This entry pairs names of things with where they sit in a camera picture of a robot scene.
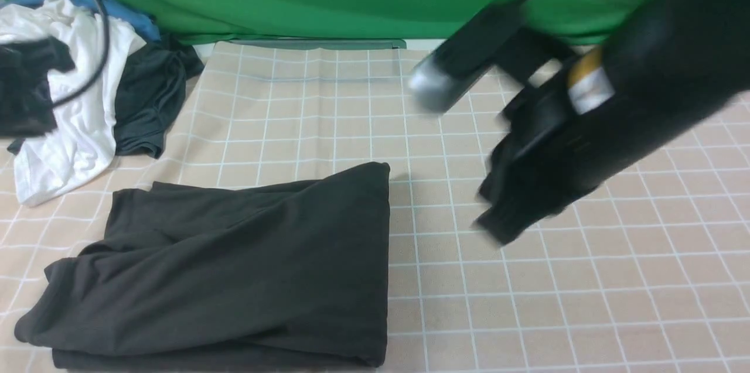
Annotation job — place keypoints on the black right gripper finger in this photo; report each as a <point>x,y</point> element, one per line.
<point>505,222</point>

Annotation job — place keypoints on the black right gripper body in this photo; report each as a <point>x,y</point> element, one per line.
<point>561,146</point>

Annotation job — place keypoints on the dark gray long-sleeve top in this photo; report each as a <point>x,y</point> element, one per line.
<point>289,276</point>

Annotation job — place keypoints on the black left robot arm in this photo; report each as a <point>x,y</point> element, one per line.
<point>26,103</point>

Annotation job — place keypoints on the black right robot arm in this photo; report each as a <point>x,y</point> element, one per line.
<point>675,63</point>

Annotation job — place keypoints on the checkered beige table cloth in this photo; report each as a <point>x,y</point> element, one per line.
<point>648,274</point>

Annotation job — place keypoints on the dark teal crumpled garment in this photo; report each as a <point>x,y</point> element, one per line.
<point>149,97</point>

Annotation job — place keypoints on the blue crumpled garment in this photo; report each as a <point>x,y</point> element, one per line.
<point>143,24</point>

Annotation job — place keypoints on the white crumpled shirt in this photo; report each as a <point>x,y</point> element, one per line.
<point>83,144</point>

